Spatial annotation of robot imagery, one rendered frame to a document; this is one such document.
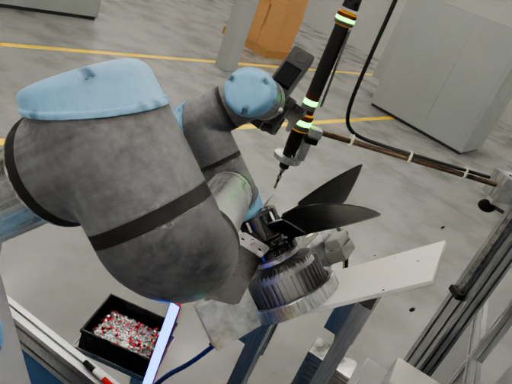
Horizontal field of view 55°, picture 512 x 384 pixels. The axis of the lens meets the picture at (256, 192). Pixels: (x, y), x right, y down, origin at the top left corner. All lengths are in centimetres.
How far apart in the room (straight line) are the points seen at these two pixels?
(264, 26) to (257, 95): 878
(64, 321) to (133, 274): 224
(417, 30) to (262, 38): 276
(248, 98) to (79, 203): 40
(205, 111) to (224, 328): 75
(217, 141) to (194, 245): 40
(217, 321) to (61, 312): 143
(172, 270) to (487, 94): 795
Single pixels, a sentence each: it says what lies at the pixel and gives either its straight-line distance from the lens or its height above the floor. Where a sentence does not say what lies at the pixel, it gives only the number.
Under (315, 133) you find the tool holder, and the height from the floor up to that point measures 155.
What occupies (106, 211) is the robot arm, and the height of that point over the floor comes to 168.
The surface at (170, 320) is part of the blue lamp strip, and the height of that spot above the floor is 115.
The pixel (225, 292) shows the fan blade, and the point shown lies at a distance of 116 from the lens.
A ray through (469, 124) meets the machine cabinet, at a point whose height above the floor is 49.
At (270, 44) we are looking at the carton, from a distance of 942.
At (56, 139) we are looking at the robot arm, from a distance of 42.
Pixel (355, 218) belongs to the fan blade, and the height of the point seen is 138.
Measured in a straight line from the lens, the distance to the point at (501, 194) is 146.
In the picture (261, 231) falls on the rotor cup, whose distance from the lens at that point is 137.
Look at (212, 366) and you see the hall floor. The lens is 264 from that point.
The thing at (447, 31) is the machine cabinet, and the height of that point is 157.
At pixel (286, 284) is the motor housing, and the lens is 136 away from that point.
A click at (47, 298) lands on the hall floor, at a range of 276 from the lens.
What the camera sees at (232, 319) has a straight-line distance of 139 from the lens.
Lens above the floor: 190
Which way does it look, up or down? 26 degrees down
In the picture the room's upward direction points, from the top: 22 degrees clockwise
